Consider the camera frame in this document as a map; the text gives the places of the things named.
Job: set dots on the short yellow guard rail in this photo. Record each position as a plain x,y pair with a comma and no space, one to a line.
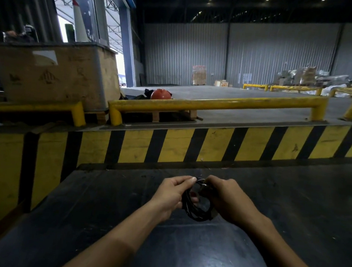
38,107

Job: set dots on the large plywood crate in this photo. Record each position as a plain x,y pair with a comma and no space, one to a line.
56,72

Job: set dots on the distant yellow guard rail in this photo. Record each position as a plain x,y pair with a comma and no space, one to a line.
281,87

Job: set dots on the orange hard hat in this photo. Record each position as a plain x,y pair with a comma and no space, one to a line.
160,94

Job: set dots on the yellow black striped dock edge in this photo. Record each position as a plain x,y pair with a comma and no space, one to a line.
175,144

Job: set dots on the person's right forearm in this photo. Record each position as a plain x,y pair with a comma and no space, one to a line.
285,257

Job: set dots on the person's right fingers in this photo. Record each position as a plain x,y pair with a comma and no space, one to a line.
210,188

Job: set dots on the dark clothing bundle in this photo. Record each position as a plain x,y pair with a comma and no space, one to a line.
142,96

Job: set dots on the wrapped pallet of boxes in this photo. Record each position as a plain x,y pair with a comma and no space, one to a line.
199,75

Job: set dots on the person's left forearm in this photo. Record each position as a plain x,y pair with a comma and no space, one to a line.
112,242

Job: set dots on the pile of wrapped goods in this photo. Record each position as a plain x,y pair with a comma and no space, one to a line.
311,77

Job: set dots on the small cardboard box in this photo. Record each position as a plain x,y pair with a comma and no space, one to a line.
221,83

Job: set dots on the person's left hand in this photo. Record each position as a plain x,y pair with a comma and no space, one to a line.
166,196

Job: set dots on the person's left thumb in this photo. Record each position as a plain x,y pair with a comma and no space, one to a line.
181,182

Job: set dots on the white traffic cone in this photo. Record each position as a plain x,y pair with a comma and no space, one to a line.
79,20

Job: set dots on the wooden pallet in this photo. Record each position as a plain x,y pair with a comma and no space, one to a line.
171,114

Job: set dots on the long yellow guard rail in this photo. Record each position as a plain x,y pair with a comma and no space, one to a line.
219,104

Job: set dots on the person's right hand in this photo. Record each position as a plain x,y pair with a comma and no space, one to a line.
230,202

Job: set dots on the blue door frame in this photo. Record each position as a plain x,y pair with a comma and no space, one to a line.
123,30

